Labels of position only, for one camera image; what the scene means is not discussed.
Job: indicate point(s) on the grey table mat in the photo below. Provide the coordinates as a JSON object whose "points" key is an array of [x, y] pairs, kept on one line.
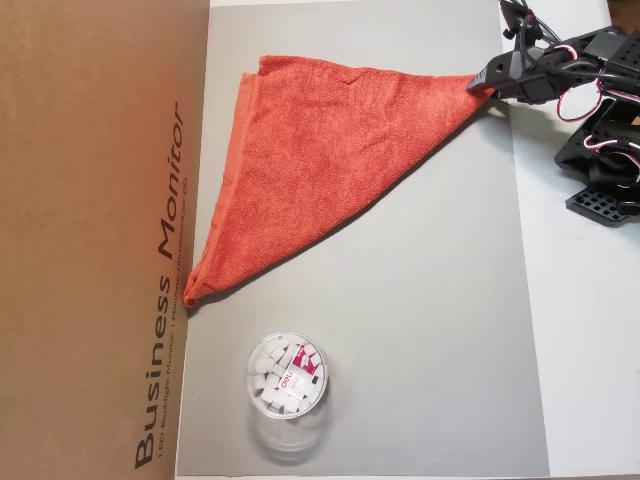
{"points": [[400, 350]]}

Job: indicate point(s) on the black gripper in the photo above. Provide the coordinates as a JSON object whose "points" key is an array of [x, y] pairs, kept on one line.
{"points": [[506, 75]]}

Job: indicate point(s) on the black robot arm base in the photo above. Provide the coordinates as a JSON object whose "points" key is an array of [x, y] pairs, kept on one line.
{"points": [[595, 202]]}

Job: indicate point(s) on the red white label card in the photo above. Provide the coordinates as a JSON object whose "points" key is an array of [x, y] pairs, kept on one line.
{"points": [[300, 375]]}

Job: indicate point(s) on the orange terry towel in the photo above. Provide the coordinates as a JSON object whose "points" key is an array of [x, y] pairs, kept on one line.
{"points": [[310, 150]]}

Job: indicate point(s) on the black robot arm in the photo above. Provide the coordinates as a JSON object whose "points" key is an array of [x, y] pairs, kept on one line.
{"points": [[615, 55]]}

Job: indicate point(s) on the brown Business Monitor cardboard box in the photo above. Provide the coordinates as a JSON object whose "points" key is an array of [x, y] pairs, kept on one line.
{"points": [[75, 250]]}

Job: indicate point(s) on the clear plastic jar with erasers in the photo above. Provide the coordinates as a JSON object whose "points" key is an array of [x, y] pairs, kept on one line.
{"points": [[300, 425]]}

